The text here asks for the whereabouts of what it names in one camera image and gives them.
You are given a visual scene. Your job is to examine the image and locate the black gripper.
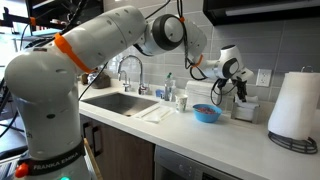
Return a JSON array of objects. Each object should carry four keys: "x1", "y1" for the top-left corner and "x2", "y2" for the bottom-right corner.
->
[{"x1": 218, "y1": 78, "x2": 247, "y2": 102}]

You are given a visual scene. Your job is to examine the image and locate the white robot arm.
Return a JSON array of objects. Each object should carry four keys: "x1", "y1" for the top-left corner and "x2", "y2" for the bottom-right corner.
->
[{"x1": 4, "y1": 6, "x2": 253, "y2": 180}]

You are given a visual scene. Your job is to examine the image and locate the silver napkin holder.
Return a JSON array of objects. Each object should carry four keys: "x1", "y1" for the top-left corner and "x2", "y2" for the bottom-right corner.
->
[{"x1": 231, "y1": 102, "x2": 260, "y2": 124}]

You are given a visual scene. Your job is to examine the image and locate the white napkin stack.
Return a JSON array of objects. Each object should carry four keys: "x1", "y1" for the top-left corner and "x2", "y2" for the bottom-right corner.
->
[{"x1": 185, "y1": 80, "x2": 220, "y2": 106}]

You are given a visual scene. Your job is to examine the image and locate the patterned paper cup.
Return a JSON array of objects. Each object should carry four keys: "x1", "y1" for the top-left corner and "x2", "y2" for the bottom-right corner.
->
[{"x1": 175, "y1": 94, "x2": 188, "y2": 112}]

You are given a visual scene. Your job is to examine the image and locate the dark round object on counter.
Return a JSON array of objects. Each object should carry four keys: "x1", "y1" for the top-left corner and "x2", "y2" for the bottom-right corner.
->
[{"x1": 87, "y1": 71, "x2": 110, "y2": 89}]

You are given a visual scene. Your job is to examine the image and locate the blue bowl with candies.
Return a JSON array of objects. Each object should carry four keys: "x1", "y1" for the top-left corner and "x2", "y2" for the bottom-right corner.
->
[{"x1": 193, "y1": 104, "x2": 222, "y2": 123}]

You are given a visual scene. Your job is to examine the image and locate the paper towel roll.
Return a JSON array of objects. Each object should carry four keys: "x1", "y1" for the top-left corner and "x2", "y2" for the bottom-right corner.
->
[{"x1": 268, "y1": 72, "x2": 320, "y2": 140}]

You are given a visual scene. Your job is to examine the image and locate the dish soap bottle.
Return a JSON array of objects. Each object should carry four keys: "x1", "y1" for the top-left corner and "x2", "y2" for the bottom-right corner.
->
[{"x1": 164, "y1": 72, "x2": 175, "y2": 101}]

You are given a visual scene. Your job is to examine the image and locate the black range hood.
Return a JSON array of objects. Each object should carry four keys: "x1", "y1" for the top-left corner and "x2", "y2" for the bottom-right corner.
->
[{"x1": 203, "y1": 0, "x2": 320, "y2": 26}]

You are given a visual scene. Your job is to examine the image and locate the blue sponge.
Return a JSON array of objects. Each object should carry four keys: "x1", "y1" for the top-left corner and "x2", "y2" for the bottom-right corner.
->
[{"x1": 155, "y1": 89, "x2": 164, "y2": 99}]

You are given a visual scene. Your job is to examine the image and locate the white paper towel sheet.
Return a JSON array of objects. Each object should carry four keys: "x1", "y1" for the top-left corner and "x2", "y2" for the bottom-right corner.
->
[{"x1": 134, "y1": 105, "x2": 174, "y2": 124}]

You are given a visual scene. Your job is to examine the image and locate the chrome kitchen faucet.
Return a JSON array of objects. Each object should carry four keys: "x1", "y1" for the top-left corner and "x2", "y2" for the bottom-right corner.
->
[{"x1": 117, "y1": 55, "x2": 149, "y2": 95}]

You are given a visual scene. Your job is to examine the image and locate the stainless dishwasher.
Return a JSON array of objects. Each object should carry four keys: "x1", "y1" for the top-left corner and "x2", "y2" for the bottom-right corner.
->
[{"x1": 154, "y1": 145, "x2": 242, "y2": 180}]

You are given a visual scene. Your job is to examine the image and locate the stainless steel sink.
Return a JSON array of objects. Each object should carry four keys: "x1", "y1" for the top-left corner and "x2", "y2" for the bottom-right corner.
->
[{"x1": 84, "y1": 93, "x2": 156, "y2": 117}]

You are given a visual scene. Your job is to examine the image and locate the wooden cabinet door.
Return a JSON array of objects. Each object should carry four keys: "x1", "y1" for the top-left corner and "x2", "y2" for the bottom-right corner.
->
[{"x1": 80, "y1": 115, "x2": 155, "y2": 180}]

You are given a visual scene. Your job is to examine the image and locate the white wall outlet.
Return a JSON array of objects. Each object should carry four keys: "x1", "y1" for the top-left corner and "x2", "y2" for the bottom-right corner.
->
[{"x1": 256, "y1": 69, "x2": 272, "y2": 87}]

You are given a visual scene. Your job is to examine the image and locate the black wire towel holder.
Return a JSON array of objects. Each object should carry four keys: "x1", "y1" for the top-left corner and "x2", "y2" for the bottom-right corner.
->
[{"x1": 268, "y1": 66, "x2": 318, "y2": 154}]

